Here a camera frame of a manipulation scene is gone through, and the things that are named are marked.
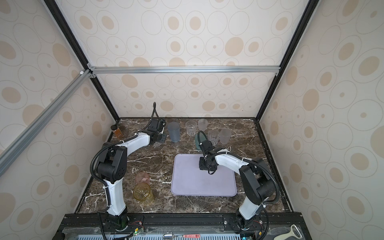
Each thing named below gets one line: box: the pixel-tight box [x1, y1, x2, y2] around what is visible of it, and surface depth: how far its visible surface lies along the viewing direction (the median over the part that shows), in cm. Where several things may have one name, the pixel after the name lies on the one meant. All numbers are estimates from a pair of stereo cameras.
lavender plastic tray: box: [170, 153, 238, 197], surface depth 87 cm
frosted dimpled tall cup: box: [219, 128, 232, 145], surface depth 107 cm
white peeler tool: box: [273, 224, 303, 240], surface depth 72 cm
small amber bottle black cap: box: [110, 124, 123, 138], surface depth 106 cm
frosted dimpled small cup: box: [198, 118, 208, 132], surface depth 115 cm
